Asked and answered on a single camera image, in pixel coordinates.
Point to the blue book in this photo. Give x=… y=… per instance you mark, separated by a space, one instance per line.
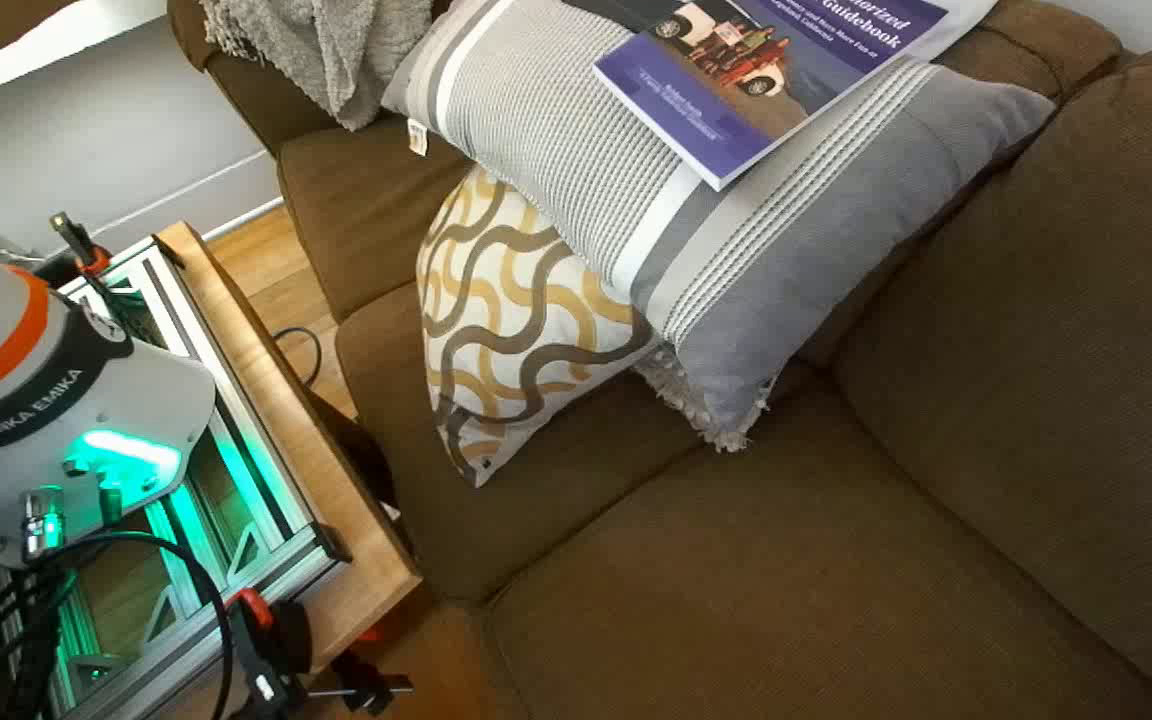
x=737 y=81

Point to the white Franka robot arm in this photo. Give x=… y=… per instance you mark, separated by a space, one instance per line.
x=16 y=372

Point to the brown fabric sofa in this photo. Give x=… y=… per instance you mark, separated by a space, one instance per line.
x=870 y=575

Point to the beige wave pattern pillow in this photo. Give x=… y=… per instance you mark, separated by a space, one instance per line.
x=509 y=323

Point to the grey striped pillow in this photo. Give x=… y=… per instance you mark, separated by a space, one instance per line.
x=763 y=267

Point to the wooden side table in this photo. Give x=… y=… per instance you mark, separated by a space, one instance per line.
x=339 y=480

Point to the light grey towel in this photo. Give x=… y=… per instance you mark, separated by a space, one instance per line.
x=322 y=45

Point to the white shelf board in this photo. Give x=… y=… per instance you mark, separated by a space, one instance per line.
x=58 y=40

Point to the aluminium profile frame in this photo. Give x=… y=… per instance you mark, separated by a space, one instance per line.
x=269 y=495

